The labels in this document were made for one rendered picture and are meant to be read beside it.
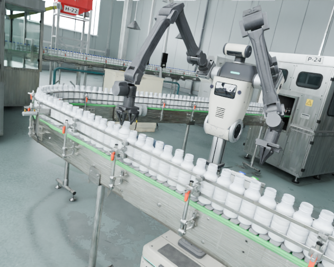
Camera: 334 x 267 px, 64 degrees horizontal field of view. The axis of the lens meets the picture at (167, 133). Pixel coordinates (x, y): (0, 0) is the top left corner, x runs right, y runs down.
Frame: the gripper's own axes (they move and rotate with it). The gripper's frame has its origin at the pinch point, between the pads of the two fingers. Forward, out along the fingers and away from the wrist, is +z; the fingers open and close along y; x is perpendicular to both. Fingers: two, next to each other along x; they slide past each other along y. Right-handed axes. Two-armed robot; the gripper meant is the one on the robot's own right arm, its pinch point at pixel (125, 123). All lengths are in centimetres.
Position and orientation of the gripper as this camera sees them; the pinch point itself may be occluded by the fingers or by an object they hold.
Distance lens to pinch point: 140.2
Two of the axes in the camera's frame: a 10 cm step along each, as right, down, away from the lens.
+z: -1.7, 9.5, 2.5
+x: 7.5, 2.9, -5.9
